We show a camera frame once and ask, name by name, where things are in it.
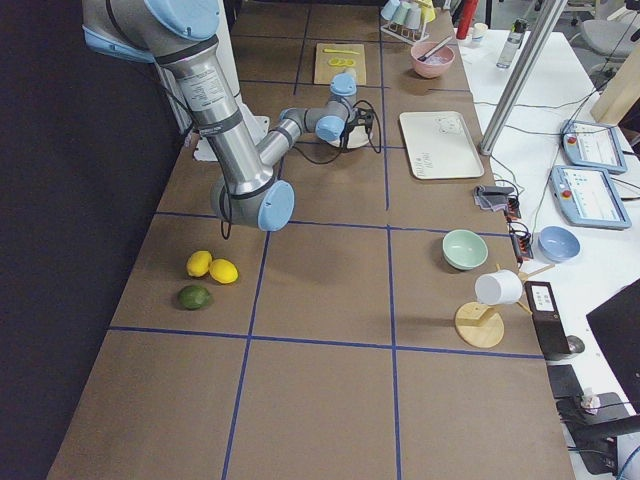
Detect computer mouse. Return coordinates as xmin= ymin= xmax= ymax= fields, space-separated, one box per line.
xmin=566 ymin=335 xmax=586 ymax=355

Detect lemon slices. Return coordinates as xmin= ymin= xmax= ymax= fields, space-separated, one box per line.
xmin=327 ymin=57 xmax=356 ymax=68

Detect yellow plastic knife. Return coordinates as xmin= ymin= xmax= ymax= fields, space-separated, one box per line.
xmin=322 ymin=48 xmax=361 ymax=55

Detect cup rack with rod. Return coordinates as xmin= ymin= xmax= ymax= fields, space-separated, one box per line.
xmin=380 ymin=0 xmax=436 ymax=44

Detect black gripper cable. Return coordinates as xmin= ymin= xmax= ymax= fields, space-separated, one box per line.
xmin=294 ymin=100 xmax=384 ymax=164

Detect yellow lemon right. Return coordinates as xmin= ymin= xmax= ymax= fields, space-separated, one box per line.
xmin=209 ymin=258 xmax=239 ymax=284

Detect wooden cutting board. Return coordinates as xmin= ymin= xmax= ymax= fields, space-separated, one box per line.
xmin=313 ymin=43 xmax=367 ymax=86

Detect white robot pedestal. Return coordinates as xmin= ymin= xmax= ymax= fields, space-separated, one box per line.
xmin=154 ymin=0 xmax=271 ymax=164

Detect green lime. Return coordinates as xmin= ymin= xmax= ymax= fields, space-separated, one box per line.
xmin=178 ymin=285 xmax=211 ymax=310

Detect paper cup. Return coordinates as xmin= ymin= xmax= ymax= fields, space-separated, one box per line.
xmin=471 ymin=22 xmax=489 ymax=44

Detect green bowl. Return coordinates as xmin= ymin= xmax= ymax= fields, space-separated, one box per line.
xmin=442 ymin=229 xmax=489 ymax=271

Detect wooden mug stand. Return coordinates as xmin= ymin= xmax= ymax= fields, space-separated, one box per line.
xmin=455 ymin=264 xmax=554 ymax=348

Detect white plate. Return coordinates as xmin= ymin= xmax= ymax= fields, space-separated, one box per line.
xmin=320 ymin=127 xmax=369 ymax=150

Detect white mug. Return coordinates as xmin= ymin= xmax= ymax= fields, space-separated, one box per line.
xmin=474 ymin=270 xmax=523 ymax=305

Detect blue bowl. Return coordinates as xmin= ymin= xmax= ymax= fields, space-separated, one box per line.
xmin=537 ymin=226 xmax=581 ymax=263

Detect electronics board with wires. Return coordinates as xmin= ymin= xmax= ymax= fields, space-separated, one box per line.
xmin=504 ymin=195 xmax=534 ymax=265

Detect yellow lemon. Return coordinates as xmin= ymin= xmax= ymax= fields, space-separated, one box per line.
xmin=209 ymin=258 xmax=239 ymax=284
xmin=186 ymin=250 xmax=213 ymax=278

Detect clear water bottle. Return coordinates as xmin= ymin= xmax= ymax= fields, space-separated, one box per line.
xmin=496 ymin=18 xmax=528 ymax=69

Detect aluminium frame post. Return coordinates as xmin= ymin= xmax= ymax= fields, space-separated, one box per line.
xmin=478 ymin=0 xmax=568 ymax=156

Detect black handled utensil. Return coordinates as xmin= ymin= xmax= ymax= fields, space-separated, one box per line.
xmin=416 ymin=35 xmax=453 ymax=62

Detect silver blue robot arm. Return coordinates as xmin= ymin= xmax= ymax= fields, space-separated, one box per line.
xmin=82 ymin=1 xmax=358 ymax=232

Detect grey folded cloth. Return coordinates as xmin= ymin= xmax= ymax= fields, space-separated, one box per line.
xmin=473 ymin=185 xmax=515 ymax=212

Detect black device box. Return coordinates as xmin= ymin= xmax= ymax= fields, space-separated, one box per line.
xmin=524 ymin=280 xmax=571 ymax=361

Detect office chair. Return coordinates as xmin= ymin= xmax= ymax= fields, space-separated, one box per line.
xmin=580 ymin=1 xmax=639 ymax=76

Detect yellow lemon left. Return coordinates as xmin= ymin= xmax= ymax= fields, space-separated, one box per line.
xmin=186 ymin=250 xmax=213 ymax=278

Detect lower teach pendant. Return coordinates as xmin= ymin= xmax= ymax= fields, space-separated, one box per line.
xmin=549 ymin=165 xmax=632 ymax=230

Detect teach pendant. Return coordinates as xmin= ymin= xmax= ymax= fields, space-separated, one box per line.
xmin=549 ymin=165 xmax=632 ymax=230
xmin=561 ymin=120 xmax=627 ymax=175

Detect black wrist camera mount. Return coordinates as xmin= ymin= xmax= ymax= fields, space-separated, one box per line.
xmin=348 ymin=107 xmax=375 ymax=134

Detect cream tray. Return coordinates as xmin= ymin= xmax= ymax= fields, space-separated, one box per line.
xmin=399 ymin=111 xmax=484 ymax=180

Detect black monitor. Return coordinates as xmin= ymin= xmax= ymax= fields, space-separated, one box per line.
xmin=586 ymin=280 xmax=640 ymax=404

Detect pink bowl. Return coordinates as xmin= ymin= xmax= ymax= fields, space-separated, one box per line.
xmin=410 ymin=41 xmax=456 ymax=79

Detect upper teach pendant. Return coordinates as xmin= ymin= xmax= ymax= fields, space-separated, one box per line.
xmin=561 ymin=120 xmax=627 ymax=175

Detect red bottle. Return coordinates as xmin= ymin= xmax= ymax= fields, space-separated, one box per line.
xmin=456 ymin=0 xmax=478 ymax=40

